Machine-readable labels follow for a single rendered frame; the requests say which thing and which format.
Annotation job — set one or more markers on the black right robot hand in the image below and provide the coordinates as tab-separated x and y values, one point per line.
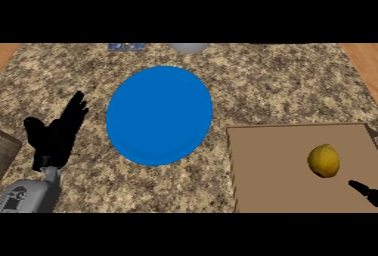
366	191

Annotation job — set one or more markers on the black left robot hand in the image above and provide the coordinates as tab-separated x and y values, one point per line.
53	133

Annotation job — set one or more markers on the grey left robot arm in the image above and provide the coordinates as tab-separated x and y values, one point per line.
30	195

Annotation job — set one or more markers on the yellow lemon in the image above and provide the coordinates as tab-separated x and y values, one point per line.
323	160

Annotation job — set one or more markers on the brown tray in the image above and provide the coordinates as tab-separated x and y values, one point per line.
295	170

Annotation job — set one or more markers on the blue plate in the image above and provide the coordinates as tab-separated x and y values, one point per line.
160	115

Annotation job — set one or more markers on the brown wooden block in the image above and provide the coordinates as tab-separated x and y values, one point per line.
7	151

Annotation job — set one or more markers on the blue patterned object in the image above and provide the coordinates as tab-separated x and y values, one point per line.
127	46

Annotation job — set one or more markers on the grey round object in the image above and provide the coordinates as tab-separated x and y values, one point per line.
188	47

